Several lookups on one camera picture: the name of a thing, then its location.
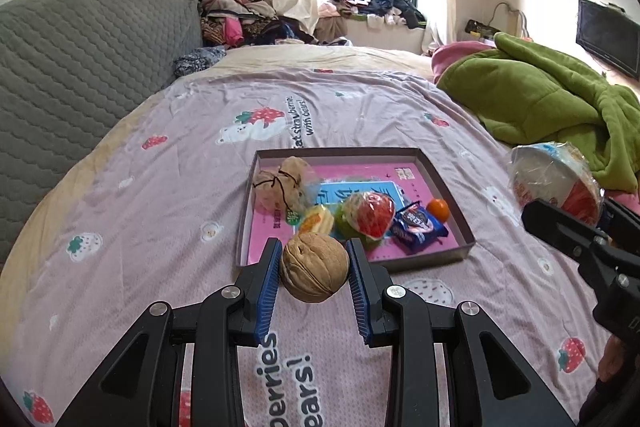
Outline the white looped cable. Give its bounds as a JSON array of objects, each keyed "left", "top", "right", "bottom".
[{"left": 491, "top": 1, "right": 530, "bottom": 40}]

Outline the brown walnut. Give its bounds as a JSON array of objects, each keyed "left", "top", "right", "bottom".
[{"left": 280, "top": 232, "right": 350, "bottom": 304}]

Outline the small black box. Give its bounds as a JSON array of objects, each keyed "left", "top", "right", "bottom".
[{"left": 465, "top": 19, "right": 497, "bottom": 40}]

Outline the beige mesh drawstring pouch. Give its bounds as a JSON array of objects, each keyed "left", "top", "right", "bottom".
[{"left": 251, "top": 157, "right": 313, "bottom": 214}]

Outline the green fleece blanket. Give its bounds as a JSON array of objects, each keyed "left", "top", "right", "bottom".
[{"left": 435, "top": 32, "right": 640, "bottom": 195}]

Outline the pink cloth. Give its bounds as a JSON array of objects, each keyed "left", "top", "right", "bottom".
[{"left": 605, "top": 187, "right": 640, "bottom": 210}]

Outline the yellow cracker packet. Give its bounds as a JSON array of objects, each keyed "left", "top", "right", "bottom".
[{"left": 300, "top": 204, "right": 335, "bottom": 235}]

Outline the person's right hand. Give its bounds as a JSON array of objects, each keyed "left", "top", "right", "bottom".
[{"left": 597, "top": 337, "right": 633, "bottom": 383}]

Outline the dark blue floral cloth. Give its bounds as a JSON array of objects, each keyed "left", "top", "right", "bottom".
[{"left": 172, "top": 46, "right": 228, "bottom": 78}]

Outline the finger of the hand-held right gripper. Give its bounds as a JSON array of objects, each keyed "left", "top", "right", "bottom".
[
  {"left": 597, "top": 197, "right": 640, "bottom": 248},
  {"left": 521, "top": 199, "right": 606, "bottom": 263}
]

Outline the red snack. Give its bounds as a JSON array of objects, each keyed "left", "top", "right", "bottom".
[
  {"left": 506, "top": 141, "right": 606, "bottom": 228},
  {"left": 345, "top": 191, "right": 397, "bottom": 242}
]

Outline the pink strawberry print blanket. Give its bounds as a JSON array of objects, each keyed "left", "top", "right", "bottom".
[{"left": 0, "top": 69, "right": 621, "bottom": 427}]

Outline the pile of mixed clothes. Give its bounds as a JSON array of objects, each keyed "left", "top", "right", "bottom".
[{"left": 197, "top": 0, "right": 321, "bottom": 48}]

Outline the pink pillow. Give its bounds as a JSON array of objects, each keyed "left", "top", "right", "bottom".
[{"left": 431, "top": 40, "right": 498, "bottom": 82}]

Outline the grey quilted headboard cover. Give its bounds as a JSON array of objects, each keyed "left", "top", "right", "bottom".
[{"left": 0, "top": 0, "right": 203, "bottom": 268}]

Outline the pink book with blue label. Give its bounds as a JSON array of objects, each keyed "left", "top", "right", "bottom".
[{"left": 250, "top": 164, "right": 458, "bottom": 258}]

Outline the shallow grey cardboard box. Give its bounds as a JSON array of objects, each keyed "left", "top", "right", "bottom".
[{"left": 236, "top": 147, "right": 476, "bottom": 275}]

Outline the small orange tangerine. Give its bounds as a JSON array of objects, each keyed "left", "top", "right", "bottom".
[{"left": 426, "top": 198, "right": 451, "bottom": 224}]

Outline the black flat television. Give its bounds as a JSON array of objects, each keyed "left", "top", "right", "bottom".
[{"left": 576, "top": 0, "right": 640, "bottom": 80}]

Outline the green fuzzy hair scrunchie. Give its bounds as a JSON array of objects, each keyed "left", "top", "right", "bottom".
[{"left": 332, "top": 202, "right": 363, "bottom": 240}]

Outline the blue cookie packet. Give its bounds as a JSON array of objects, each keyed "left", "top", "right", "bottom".
[{"left": 390, "top": 202, "right": 449, "bottom": 254}]

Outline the person's right forearm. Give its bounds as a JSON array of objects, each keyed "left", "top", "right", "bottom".
[{"left": 577, "top": 379, "right": 626, "bottom": 427}]

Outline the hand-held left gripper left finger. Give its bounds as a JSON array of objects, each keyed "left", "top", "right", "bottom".
[{"left": 55, "top": 237, "right": 284, "bottom": 427}]

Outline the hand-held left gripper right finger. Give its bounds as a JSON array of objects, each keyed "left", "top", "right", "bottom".
[{"left": 345, "top": 237, "right": 576, "bottom": 427}]

